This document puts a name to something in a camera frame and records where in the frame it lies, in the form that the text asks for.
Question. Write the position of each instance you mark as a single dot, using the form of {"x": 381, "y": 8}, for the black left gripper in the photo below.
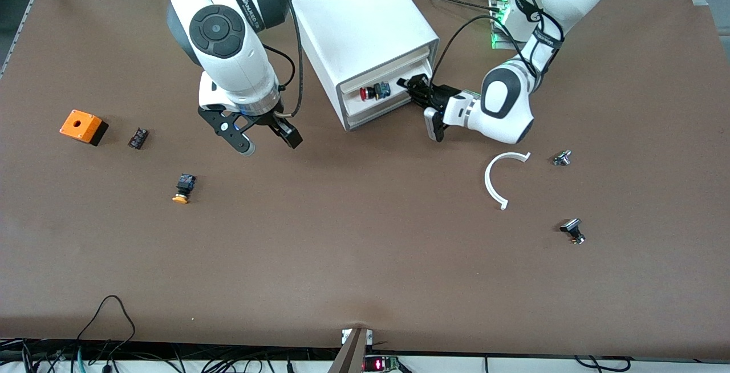
{"x": 442, "y": 97}

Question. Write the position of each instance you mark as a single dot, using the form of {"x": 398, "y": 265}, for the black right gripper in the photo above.
{"x": 278, "y": 124}

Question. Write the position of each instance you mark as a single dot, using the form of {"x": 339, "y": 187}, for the red push button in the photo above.
{"x": 372, "y": 92}

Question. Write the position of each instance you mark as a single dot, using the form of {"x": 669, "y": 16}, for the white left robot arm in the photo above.
{"x": 507, "y": 99}

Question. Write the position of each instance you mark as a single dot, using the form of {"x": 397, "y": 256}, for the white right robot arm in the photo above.
{"x": 228, "y": 48}

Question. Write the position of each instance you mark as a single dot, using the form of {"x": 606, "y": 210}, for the orange push button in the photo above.
{"x": 184, "y": 186}

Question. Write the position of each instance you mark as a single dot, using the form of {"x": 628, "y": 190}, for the white curved plastic arc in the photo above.
{"x": 487, "y": 182}

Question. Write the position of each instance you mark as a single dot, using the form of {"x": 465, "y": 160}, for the small black contact block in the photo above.
{"x": 138, "y": 138}

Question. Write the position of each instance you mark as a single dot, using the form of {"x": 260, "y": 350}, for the device with red display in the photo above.
{"x": 379, "y": 364}

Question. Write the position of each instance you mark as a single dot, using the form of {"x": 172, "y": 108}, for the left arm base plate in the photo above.
{"x": 497, "y": 36}

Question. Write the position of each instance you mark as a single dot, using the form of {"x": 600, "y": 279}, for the small silver knob switch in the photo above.
{"x": 562, "y": 158}

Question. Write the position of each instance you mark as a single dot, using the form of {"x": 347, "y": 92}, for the orange button enclosure box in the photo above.
{"x": 80, "y": 124}

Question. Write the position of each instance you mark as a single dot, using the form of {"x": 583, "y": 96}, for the black silver selector switch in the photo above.
{"x": 572, "y": 228}

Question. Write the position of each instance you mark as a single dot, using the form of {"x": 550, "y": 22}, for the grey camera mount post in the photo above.
{"x": 351, "y": 356}

